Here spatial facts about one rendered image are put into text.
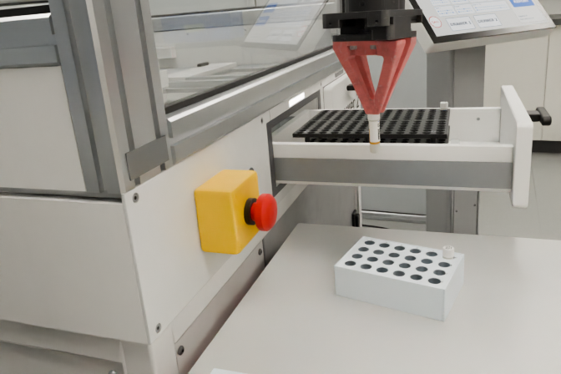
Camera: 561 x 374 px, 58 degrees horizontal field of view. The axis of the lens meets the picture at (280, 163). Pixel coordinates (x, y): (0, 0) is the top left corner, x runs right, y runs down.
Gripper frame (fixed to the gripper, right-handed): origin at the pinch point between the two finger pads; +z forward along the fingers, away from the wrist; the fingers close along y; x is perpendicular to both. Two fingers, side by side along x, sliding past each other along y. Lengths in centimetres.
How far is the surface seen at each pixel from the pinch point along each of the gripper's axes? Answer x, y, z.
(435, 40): -21, -96, -2
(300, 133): -18.9, -17.1, 7.8
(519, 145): 11.6, -16.9, 7.2
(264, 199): -9.1, 7.7, 9.0
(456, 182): 4.3, -17.1, 12.8
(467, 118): 0.3, -41.0, 8.9
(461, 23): -17, -108, -6
